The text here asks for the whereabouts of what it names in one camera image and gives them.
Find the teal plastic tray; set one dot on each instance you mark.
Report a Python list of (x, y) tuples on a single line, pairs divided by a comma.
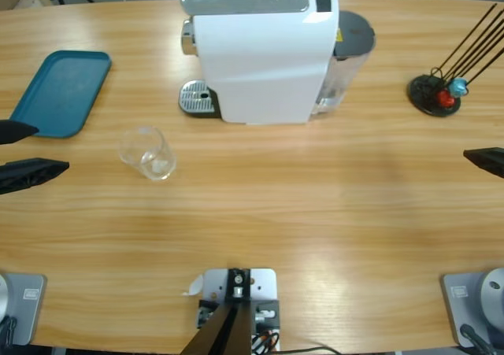
[(59, 91)]

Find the blue coffee capsule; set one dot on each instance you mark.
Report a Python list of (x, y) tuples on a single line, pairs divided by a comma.
[(458, 86)]

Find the clear drinking glass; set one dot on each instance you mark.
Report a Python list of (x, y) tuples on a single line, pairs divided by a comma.
[(151, 162)]

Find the red coffee capsule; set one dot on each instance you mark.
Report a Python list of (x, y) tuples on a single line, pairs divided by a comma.
[(445, 98)]

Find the clear water tank black lid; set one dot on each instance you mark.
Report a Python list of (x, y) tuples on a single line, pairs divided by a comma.
[(354, 32)]

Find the black capsule holder with rods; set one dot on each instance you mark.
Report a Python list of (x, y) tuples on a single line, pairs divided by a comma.
[(423, 95)]

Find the white tape tab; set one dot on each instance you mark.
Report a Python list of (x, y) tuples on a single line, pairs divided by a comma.
[(195, 286)]

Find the white coffee machine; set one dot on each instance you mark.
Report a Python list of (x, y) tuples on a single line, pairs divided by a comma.
[(260, 67)]

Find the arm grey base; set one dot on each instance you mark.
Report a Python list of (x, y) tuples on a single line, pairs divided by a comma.
[(23, 308), (472, 300)]

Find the metal drip tray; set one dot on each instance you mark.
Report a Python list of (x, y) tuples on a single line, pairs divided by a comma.
[(195, 95)]

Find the white mount plate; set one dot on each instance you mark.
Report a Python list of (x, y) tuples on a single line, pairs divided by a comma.
[(264, 284)]

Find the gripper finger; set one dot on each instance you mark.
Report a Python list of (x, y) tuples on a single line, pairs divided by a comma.
[(27, 174), (15, 131), (490, 160)]

